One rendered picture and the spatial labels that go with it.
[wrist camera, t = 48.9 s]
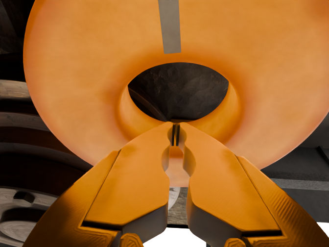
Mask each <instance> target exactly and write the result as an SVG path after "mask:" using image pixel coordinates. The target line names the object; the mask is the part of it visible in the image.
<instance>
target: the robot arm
mask: <svg viewBox="0 0 329 247"><path fill-rule="evenodd" d="M174 136H175V141H176V146H178V147H179V149H180V150H181V151H182V152H183V154H184V156H183V166H182V167H183V169H184V170H185V171H186V173H187V174H188V175H189V177H190V179H189V184H188V195H187V203H186V212H187V220H188V228H189V230H190V232H191V233H192V234H193V235H195V236H196V237H198V238H199V239H201V240H202V241H204V242H206V243H207V244H209V245H210V246H211V247H329V236H328V235H327V234H326V233H325V231H324V230H323V229H322V228H321V227H320V225H319V224H318V223H317V222H316V221H315V220H314V219H313V218H312V216H311V215H310V214H309V213H308V212H307V211H306V210H305V209H304V208H303V207H302V206H301V205H300V204H299V203H298V202H296V201H295V200H294V199H293V198H292V197H291V196H290V195H289V194H287V193H286V192H285V191H284V190H283V189H281V188H280V187H279V186H278V185H277V184H276V183H274V182H273V181H272V180H271V179H270V178H268V177H267V176H266V175H265V174H264V173H263V172H261V171H260V170H259V169H258V168H257V167H255V166H254V165H253V164H252V163H251V162H250V161H248V160H247V159H246V158H245V157H244V156H236V155H235V154H234V153H233V152H231V151H230V150H229V149H228V148H227V147H226V146H224V145H223V144H222V143H220V142H219V141H217V140H216V139H214V138H213V137H211V136H209V135H207V134H206V133H204V132H202V131H200V130H198V129H197V128H195V127H193V126H191V125H189V124H188V123H185V122H182V123H172V122H165V123H163V124H161V125H159V126H157V127H155V128H153V129H151V130H149V131H147V132H145V133H143V134H141V135H140V136H138V137H136V138H135V139H133V140H132V141H130V142H129V143H127V144H126V145H125V146H124V147H122V148H121V149H120V150H119V151H116V150H113V151H112V152H110V153H109V154H108V155H107V156H105V157H104V158H103V159H102V160H101V161H100V162H98V163H97V164H96V165H95V166H94V167H92V168H91V169H90V170H89V171H88V172H86V173H85V174H84V175H83V176H82V177H80V178H79V179H78V180H77V181H76V182H75V183H73V184H72V185H71V186H70V187H69V188H67V189H66V190H65V191H64V192H63V193H62V194H61V195H60V197H59V198H58V199H57V200H56V201H55V202H54V203H53V204H52V205H51V206H50V207H49V208H48V209H47V210H46V212H45V213H44V214H43V215H42V217H41V218H40V219H39V221H38V222H37V223H36V225H35V226H34V228H33V229H32V231H31V232H30V234H29V236H28V237H27V239H26V241H25V242H24V244H23V246H22V247H144V245H143V244H144V243H146V242H148V241H149V240H151V239H153V238H155V237H157V236H158V235H160V234H162V233H163V232H164V231H165V230H166V227H167V216H168V200H169V183H170V180H169V177H168V176H167V175H166V173H165V171H166V170H167V169H168V167H169V153H170V148H171V146H174Z"/></svg>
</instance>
